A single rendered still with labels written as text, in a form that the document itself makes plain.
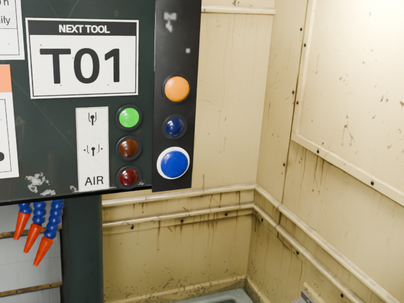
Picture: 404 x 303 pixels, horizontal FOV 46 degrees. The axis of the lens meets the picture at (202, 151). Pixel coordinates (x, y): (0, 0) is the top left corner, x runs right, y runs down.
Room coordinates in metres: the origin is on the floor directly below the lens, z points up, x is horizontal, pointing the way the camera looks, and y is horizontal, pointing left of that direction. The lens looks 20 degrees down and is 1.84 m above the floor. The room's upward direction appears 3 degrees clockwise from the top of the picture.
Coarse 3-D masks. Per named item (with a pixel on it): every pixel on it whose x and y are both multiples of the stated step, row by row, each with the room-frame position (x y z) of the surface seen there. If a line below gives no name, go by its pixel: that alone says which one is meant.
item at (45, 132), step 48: (48, 0) 0.42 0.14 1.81; (96, 0) 0.44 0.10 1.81; (144, 0) 0.46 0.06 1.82; (144, 48) 0.46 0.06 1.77; (96, 96) 0.44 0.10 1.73; (144, 96) 0.46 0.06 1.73; (48, 144) 0.42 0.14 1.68; (144, 144) 0.46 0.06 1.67; (0, 192) 0.40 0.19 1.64; (48, 192) 0.42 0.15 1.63; (96, 192) 0.44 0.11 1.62
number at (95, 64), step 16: (80, 48) 0.43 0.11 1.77; (96, 48) 0.44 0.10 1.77; (112, 48) 0.44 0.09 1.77; (128, 48) 0.45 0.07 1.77; (80, 64) 0.43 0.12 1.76; (96, 64) 0.44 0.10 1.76; (112, 64) 0.44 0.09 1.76; (128, 64) 0.45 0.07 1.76; (80, 80) 0.43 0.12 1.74; (96, 80) 0.44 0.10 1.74; (112, 80) 0.44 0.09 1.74; (128, 80) 0.45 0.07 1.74
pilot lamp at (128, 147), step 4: (128, 140) 0.44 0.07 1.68; (132, 140) 0.45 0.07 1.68; (124, 144) 0.44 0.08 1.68; (128, 144) 0.44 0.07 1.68; (132, 144) 0.44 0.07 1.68; (136, 144) 0.45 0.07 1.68; (120, 148) 0.44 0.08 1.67; (124, 148) 0.44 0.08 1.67; (128, 148) 0.44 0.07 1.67; (132, 148) 0.44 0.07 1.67; (136, 148) 0.45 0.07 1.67; (120, 152) 0.44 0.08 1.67; (124, 152) 0.44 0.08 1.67; (128, 152) 0.44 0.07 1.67; (132, 152) 0.44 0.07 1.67; (136, 152) 0.45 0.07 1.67; (124, 156) 0.44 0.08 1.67; (128, 156) 0.44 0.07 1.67; (132, 156) 0.45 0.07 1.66
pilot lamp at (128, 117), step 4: (128, 108) 0.44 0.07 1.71; (132, 108) 0.45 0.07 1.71; (124, 112) 0.44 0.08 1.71; (128, 112) 0.44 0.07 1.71; (132, 112) 0.44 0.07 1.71; (136, 112) 0.45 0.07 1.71; (120, 116) 0.44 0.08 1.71; (124, 116) 0.44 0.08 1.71; (128, 116) 0.44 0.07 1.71; (132, 116) 0.44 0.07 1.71; (136, 116) 0.45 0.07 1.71; (120, 120) 0.44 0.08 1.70; (124, 120) 0.44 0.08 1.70; (128, 120) 0.44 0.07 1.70; (132, 120) 0.44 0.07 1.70; (136, 120) 0.45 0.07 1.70; (124, 124) 0.44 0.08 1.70; (128, 124) 0.44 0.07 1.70; (132, 124) 0.45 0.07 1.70
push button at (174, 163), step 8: (168, 152) 0.46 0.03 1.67; (176, 152) 0.46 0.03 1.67; (168, 160) 0.46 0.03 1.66; (176, 160) 0.46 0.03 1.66; (184, 160) 0.46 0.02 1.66; (168, 168) 0.46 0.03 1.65; (176, 168) 0.46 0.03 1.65; (184, 168) 0.46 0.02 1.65; (168, 176) 0.46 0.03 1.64; (176, 176) 0.46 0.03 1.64
